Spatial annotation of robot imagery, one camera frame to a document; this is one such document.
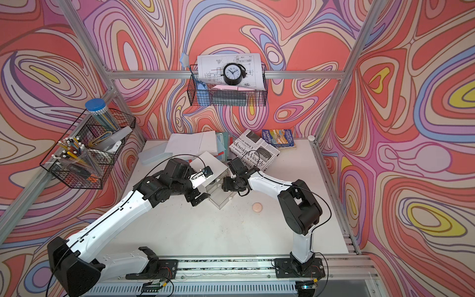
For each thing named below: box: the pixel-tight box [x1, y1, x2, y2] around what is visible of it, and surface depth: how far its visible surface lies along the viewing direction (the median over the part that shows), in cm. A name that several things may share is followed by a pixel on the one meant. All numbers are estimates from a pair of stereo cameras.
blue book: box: [261, 128, 297, 150], surface depth 117 cm
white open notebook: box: [164, 130, 218, 157], surface depth 113 cm
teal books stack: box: [214, 131, 234, 163], surface depth 114 cm
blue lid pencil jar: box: [84, 98, 120, 132], surface depth 74 cm
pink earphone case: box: [252, 202, 263, 213], surface depth 92 cm
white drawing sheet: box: [197, 53, 266, 91], surface depth 85 cm
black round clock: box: [220, 62, 248, 86], surface depth 81 cm
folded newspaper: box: [228, 128, 281, 172], surface depth 108 cm
